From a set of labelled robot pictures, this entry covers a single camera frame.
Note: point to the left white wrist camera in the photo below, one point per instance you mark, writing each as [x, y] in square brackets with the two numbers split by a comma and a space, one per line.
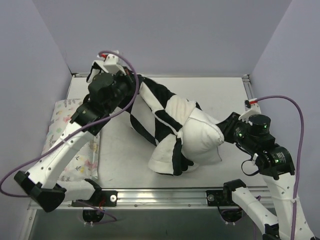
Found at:
[112, 63]

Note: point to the white pillow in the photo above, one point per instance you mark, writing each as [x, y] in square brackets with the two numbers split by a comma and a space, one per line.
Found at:
[198, 145]

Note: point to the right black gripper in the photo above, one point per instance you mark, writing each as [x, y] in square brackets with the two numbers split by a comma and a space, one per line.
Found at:
[231, 125]

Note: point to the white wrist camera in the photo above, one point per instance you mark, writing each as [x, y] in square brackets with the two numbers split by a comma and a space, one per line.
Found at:
[252, 108]
[112, 63]

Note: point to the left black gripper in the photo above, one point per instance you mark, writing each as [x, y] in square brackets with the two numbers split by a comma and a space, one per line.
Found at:
[130, 81]

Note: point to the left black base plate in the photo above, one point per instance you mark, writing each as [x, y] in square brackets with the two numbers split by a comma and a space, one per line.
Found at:
[102, 198]

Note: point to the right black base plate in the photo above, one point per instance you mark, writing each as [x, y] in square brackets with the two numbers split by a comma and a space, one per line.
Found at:
[216, 198]

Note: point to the black white checkered pillowcase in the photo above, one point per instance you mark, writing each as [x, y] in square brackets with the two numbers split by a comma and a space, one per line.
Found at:
[159, 115]

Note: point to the front aluminium rail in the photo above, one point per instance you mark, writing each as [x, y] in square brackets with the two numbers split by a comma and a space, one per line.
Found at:
[154, 198]

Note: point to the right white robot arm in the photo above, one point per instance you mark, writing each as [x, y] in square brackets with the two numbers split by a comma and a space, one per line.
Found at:
[275, 165]

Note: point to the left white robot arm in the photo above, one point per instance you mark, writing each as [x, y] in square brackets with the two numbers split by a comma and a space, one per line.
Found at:
[41, 182]

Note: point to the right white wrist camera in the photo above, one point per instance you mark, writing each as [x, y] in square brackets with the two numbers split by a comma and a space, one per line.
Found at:
[252, 108]

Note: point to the floral patterned pillow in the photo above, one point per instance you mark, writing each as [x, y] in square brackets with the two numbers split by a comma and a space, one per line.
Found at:
[84, 165]

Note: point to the right aluminium rail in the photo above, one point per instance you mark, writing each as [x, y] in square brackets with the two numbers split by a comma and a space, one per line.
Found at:
[250, 98]

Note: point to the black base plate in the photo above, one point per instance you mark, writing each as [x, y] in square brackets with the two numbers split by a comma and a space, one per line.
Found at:
[216, 198]
[102, 198]

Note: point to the aluminium rail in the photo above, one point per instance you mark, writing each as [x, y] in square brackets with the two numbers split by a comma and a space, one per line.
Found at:
[154, 198]
[250, 98]

